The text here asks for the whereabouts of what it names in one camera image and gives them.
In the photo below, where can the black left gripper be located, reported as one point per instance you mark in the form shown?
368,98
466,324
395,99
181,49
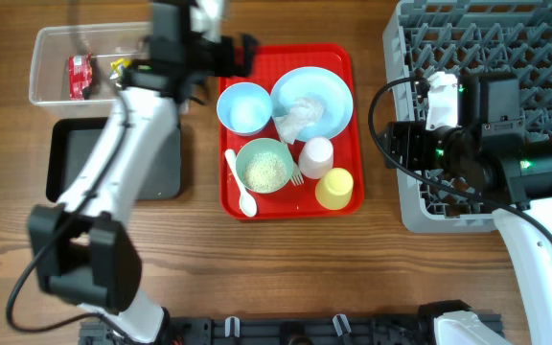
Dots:
229,67

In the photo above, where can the white tissue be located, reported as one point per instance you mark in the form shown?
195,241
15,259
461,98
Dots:
305,112

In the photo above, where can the green bowl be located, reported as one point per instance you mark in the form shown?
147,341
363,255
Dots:
264,165

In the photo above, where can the yellow snack wrapper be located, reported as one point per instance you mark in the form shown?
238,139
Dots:
118,67

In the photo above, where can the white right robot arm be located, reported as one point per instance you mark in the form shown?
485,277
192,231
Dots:
513,180

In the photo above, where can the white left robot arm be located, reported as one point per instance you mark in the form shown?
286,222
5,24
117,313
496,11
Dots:
82,253

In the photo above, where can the grey dishwasher rack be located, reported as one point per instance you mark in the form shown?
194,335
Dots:
464,37

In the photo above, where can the clear plastic waste bin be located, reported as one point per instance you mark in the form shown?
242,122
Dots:
49,78

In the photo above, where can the light blue bowl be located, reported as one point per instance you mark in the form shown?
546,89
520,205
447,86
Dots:
244,108

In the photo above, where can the light blue plate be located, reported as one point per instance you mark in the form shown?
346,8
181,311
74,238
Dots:
317,84

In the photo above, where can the red serving tray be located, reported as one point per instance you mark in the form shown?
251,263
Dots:
295,202

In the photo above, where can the white plastic cup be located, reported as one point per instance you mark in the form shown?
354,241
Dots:
316,158

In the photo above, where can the white plastic fork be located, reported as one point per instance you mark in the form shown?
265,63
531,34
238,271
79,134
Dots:
296,176

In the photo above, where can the white plastic spoon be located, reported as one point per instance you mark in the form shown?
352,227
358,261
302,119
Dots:
247,203

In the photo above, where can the red snack wrapper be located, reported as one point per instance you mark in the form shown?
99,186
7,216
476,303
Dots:
80,74

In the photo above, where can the yellow plastic cup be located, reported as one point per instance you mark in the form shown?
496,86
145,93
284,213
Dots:
334,190

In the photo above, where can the black rectangular tray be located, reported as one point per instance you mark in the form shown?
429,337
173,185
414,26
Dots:
72,142

